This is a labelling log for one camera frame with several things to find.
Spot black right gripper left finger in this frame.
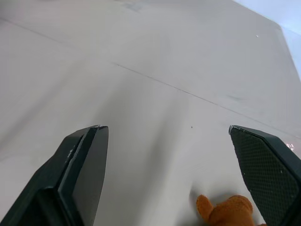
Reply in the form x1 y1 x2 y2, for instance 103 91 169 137
0 125 109 226

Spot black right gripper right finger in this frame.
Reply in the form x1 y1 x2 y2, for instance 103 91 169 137
228 125 301 226

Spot orange plush toy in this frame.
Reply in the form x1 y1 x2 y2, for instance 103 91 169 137
196 194 268 226

